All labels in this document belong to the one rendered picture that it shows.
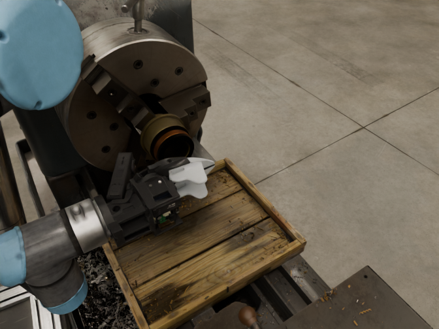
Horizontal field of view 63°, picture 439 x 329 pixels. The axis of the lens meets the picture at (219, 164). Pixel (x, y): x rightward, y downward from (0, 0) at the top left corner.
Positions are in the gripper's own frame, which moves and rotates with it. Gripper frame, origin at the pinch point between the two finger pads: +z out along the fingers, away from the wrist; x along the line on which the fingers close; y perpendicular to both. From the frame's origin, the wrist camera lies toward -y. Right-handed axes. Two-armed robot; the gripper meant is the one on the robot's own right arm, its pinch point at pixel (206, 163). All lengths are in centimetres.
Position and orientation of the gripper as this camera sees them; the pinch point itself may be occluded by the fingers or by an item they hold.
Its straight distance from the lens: 65.1
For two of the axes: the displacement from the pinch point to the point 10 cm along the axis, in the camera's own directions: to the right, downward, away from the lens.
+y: 5.3, 5.9, -6.1
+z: 8.5, -3.7, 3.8
